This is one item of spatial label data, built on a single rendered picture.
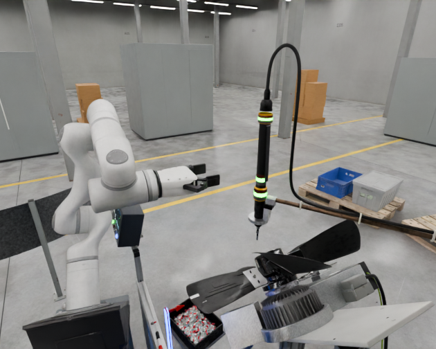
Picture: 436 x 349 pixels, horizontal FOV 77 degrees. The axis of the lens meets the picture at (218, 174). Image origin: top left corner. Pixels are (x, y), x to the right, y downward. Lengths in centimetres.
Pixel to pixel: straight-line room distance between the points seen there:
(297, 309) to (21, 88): 628
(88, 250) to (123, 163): 68
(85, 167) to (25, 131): 569
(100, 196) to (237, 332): 78
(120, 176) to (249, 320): 79
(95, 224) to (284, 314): 83
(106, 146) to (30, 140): 618
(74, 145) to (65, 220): 33
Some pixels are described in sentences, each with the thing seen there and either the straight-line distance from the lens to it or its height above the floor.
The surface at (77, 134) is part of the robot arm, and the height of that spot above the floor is 171.
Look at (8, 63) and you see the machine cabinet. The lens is 666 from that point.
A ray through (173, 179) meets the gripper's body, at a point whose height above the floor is 167.
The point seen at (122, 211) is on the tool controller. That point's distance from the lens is 145.
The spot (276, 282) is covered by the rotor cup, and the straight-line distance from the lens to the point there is 110.
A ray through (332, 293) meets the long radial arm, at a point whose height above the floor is 111.
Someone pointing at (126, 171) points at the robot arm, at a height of 173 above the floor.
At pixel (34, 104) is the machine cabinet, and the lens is 670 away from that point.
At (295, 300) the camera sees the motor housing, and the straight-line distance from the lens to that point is 108.
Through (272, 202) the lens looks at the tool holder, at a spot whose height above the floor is 153.
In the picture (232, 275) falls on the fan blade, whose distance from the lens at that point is 112.
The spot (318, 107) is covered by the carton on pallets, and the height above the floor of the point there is 50.
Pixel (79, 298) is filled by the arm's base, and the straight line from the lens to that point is 124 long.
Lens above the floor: 196
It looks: 23 degrees down
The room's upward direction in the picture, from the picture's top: straight up
